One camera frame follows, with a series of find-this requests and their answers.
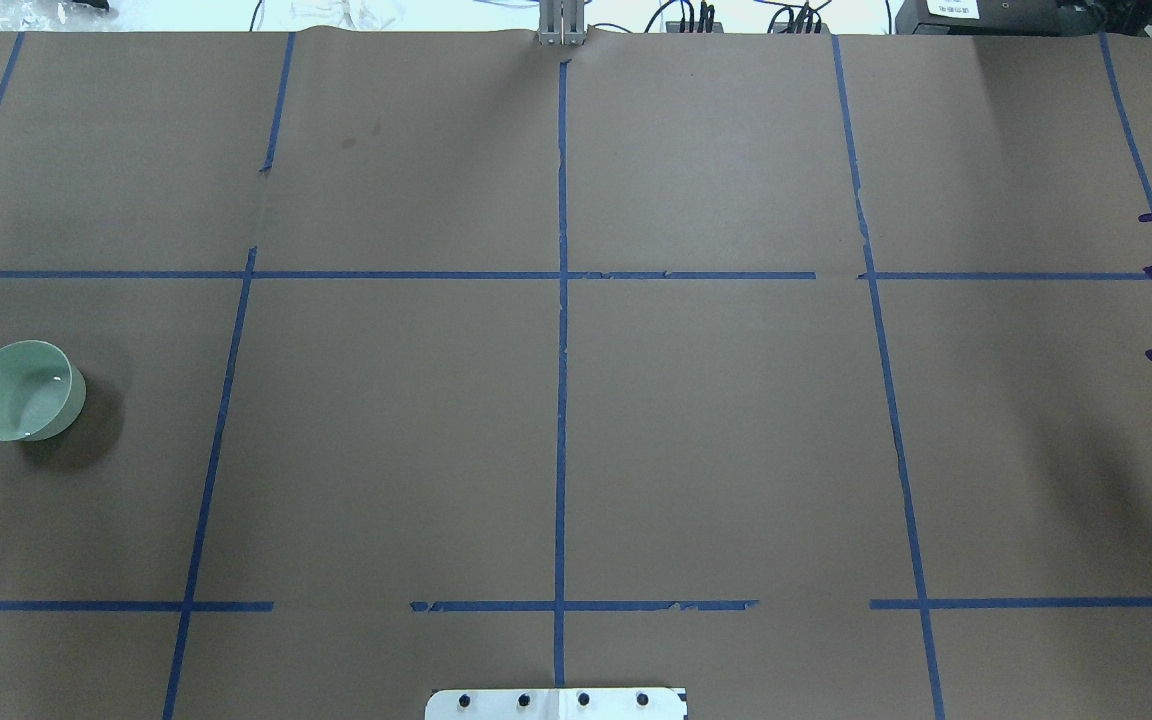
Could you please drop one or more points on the pale green bowl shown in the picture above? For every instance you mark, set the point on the pale green bowl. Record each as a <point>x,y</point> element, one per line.
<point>42,392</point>

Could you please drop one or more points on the black desktop box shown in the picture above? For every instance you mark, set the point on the black desktop box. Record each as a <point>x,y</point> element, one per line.
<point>1001,18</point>

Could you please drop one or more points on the white crumpled cloth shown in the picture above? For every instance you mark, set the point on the white crumpled cloth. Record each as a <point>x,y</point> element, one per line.
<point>365,16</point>

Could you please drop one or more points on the crumpled clear plastic bag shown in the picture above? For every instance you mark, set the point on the crumpled clear plastic bag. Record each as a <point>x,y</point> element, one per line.
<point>56,16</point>

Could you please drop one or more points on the aluminium frame post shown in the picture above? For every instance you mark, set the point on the aluminium frame post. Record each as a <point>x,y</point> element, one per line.
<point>562,22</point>

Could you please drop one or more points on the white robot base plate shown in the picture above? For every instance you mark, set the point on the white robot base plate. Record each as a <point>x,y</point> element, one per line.
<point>559,703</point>

